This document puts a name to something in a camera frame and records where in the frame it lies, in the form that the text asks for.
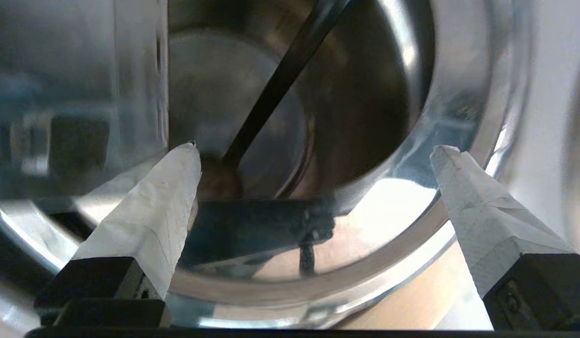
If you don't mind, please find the steel ladle hooked handle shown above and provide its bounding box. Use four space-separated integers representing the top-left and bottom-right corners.
198 0 351 201

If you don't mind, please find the steel inner pot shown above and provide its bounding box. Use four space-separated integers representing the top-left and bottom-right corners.
167 0 436 202

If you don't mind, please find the stainless steel pot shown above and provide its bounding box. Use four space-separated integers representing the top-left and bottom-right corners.
0 0 537 329

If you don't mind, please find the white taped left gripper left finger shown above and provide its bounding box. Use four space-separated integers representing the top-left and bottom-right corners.
34 141 202 328

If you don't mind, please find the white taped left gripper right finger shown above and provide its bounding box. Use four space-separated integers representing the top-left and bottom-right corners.
430 145 580 330

